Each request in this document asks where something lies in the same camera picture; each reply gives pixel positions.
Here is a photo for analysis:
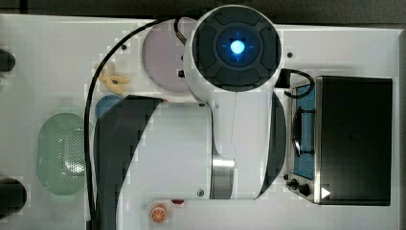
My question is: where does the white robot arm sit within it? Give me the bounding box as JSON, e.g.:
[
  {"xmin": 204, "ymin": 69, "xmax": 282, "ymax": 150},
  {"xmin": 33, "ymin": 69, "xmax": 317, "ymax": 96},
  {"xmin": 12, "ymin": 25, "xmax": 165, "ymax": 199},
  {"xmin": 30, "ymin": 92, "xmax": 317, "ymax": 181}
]
[{"xmin": 87, "ymin": 5, "xmax": 287, "ymax": 230}]

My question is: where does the green plastic strainer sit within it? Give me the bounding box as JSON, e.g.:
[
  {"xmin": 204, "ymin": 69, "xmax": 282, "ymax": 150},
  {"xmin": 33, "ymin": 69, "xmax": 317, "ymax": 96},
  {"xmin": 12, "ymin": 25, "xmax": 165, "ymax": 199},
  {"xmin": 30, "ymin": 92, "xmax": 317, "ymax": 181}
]
[{"xmin": 36, "ymin": 113, "xmax": 85, "ymax": 196}]

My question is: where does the purple round plate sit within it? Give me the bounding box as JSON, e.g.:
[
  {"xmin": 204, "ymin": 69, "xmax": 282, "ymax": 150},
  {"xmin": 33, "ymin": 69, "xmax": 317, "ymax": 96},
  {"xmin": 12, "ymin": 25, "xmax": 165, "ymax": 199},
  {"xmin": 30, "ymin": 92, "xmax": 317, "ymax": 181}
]
[{"xmin": 142, "ymin": 19, "xmax": 189, "ymax": 93}]

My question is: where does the plush strawberry toy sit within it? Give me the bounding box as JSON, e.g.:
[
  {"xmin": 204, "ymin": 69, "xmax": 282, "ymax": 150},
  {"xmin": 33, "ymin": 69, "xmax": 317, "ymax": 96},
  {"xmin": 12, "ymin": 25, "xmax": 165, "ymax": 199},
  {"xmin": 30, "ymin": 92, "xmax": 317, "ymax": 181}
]
[{"xmin": 171, "ymin": 199, "xmax": 185, "ymax": 205}]

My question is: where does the plush banana toy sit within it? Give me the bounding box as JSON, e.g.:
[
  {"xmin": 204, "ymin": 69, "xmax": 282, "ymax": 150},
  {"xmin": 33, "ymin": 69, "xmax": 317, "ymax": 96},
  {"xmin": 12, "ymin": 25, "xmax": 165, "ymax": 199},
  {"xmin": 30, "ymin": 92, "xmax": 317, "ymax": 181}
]
[{"xmin": 99, "ymin": 62, "xmax": 130, "ymax": 95}]

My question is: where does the blue bowl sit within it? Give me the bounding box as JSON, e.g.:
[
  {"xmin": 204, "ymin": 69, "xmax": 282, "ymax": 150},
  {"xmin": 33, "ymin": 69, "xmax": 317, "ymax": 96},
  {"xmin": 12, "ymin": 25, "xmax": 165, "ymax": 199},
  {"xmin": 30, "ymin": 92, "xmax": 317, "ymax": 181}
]
[{"xmin": 95, "ymin": 95, "xmax": 122, "ymax": 119}]

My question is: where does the orange slice toy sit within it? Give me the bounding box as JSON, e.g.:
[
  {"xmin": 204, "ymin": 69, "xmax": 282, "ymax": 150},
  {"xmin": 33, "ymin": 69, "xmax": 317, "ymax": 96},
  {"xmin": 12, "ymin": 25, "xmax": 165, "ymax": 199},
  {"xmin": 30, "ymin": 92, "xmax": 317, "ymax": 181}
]
[{"xmin": 149, "ymin": 203, "xmax": 168, "ymax": 223}]

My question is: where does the silver toaster oven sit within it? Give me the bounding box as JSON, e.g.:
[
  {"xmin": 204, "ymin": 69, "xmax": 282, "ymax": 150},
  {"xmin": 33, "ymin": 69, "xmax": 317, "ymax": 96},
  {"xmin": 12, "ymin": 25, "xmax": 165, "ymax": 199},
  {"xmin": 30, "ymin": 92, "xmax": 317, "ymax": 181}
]
[{"xmin": 284, "ymin": 76, "xmax": 393, "ymax": 206}]

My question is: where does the black cylinder upper left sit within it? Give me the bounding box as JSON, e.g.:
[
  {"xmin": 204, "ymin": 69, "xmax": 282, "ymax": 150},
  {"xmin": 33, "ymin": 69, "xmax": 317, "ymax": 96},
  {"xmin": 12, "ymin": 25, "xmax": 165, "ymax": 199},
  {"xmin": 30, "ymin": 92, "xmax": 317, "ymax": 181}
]
[{"xmin": 0, "ymin": 49, "xmax": 15, "ymax": 72}]

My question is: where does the black cylinder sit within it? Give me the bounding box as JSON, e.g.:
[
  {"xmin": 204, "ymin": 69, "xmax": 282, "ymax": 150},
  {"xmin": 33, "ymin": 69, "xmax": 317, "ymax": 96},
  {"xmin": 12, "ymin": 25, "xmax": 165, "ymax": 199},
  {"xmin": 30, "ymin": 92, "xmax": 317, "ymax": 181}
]
[
  {"xmin": 0, "ymin": 49, "xmax": 15, "ymax": 72},
  {"xmin": 0, "ymin": 178, "xmax": 27, "ymax": 219}
]

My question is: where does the black cylinder lower left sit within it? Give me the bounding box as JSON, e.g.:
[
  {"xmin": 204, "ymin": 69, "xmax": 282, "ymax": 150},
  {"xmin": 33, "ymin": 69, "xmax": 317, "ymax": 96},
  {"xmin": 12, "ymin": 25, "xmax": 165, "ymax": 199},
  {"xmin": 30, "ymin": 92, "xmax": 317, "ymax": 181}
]
[{"xmin": 0, "ymin": 178, "xmax": 27, "ymax": 219}]

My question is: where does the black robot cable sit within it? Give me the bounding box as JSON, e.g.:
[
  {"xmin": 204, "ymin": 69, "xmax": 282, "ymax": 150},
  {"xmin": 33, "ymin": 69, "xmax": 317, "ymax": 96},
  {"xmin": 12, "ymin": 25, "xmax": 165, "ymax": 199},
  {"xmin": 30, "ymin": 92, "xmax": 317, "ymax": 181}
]
[{"xmin": 83, "ymin": 17, "xmax": 180, "ymax": 221}]

